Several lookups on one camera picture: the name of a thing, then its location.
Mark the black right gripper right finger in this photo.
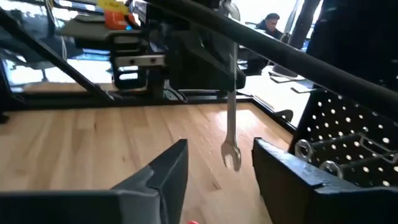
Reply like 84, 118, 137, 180
251, 138, 398, 224

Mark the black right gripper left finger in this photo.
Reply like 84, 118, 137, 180
0, 139, 190, 224

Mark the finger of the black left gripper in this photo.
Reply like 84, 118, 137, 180
169, 29, 247, 93

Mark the black peg board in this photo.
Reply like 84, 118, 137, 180
287, 88, 398, 190

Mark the orange plastic object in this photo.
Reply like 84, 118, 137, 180
104, 11, 137, 30

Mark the yellow tag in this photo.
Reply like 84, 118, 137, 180
96, 0, 130, 15

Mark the beige table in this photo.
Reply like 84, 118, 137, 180
239, 58, 315, 127

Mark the person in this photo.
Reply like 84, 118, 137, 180
256, 12, 285, 41

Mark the black pillar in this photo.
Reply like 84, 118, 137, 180
290, 0, 313, 50

